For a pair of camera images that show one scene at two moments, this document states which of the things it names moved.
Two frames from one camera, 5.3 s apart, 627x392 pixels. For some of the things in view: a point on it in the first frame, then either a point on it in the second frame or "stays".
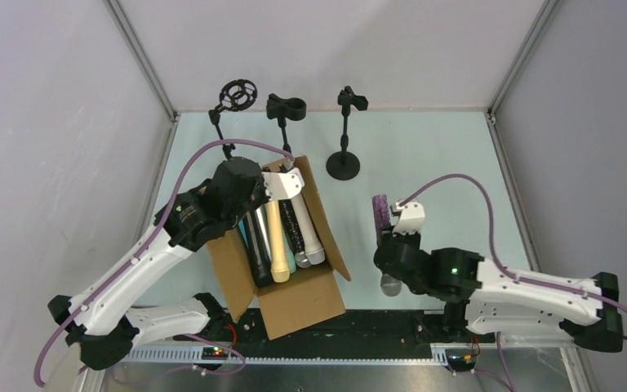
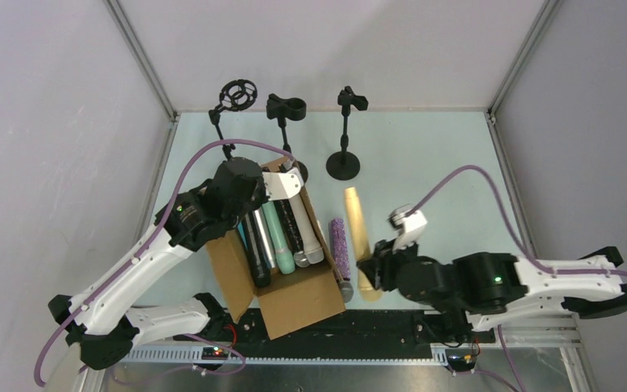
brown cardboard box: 308,296 stays
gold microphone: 279,271 -> 360,243
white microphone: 313,249 stays
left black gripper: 259,191 stays
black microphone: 260,264 stays
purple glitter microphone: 391,285 -> 341,260
